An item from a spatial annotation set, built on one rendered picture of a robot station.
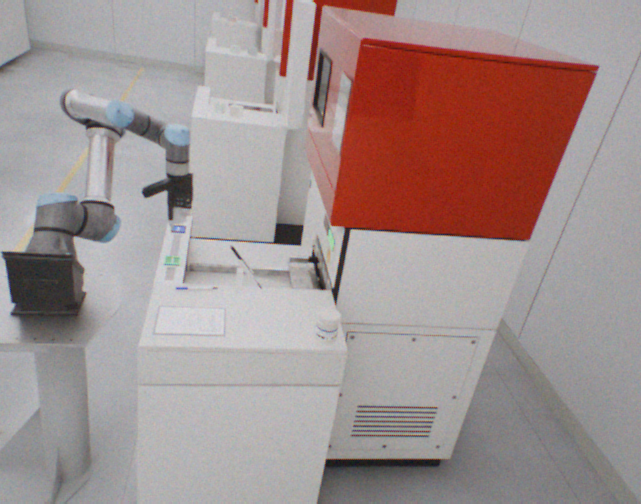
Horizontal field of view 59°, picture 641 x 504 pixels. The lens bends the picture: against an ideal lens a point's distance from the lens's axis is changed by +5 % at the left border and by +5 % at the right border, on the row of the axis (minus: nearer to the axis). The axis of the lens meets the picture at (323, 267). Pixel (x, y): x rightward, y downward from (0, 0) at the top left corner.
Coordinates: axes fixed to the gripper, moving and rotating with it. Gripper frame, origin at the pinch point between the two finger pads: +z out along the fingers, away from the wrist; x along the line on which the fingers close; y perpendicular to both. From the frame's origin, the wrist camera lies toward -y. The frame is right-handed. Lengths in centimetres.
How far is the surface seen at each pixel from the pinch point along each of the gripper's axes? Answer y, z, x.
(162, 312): 1.0, 13.8, -33.6
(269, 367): 34, 21, -50
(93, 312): -23.4, 28.7, -13.9
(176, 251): 1.4, 15.1, 8.5
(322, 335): 50, 11, -47
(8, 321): -47, 29, -20
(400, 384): 95, 58, -16
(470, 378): 125, 54, -15
